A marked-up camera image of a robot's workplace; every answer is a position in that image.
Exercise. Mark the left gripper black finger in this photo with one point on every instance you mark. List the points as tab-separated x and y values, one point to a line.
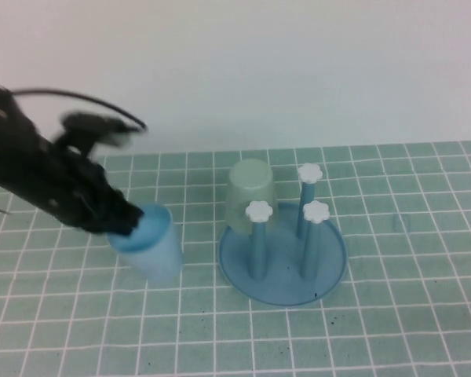
132	220
102	228

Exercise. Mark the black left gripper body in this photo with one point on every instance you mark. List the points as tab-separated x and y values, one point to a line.
74	188

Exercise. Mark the light blue plastic cup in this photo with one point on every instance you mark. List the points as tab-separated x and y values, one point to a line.
157	251

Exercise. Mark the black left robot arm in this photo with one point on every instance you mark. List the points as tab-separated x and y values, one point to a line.
8	149

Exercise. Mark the pale green plastic cup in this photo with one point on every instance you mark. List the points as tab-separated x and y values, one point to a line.
247	188

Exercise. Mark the blue cup stand white caps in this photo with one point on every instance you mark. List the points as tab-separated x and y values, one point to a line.
282	282

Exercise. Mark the green grid tablecloth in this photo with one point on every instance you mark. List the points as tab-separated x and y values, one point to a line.
337	334

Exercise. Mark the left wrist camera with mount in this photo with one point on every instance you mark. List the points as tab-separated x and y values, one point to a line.
86	121

